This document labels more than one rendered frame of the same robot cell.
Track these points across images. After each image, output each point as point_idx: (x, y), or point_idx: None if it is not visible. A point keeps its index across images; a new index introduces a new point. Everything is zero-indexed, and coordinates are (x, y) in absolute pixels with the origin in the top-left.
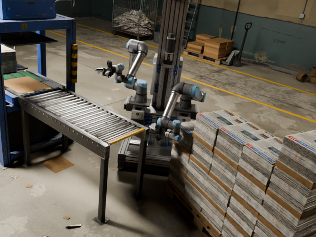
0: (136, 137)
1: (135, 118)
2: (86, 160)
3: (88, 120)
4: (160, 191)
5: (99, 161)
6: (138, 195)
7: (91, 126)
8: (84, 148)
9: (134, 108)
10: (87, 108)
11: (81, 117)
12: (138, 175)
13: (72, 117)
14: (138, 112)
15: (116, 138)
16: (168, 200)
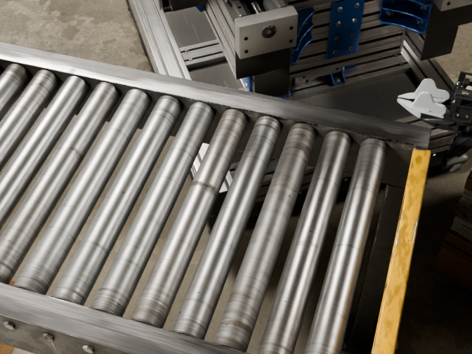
0: (210, 76)
1: (259, 54)
2: (75, 246)
3: (113, 216)
4: (414, 268)
5: (124, 227)
6: (369, 340)
7: (166, 266)
8: (29, 187)
9: (239, 5)
10: (43, 119)
11: (53, 203)
12: (374, 293)
13: (14, 232)
14: (272, 24)
15: (353, 293)
16: (464, 299)
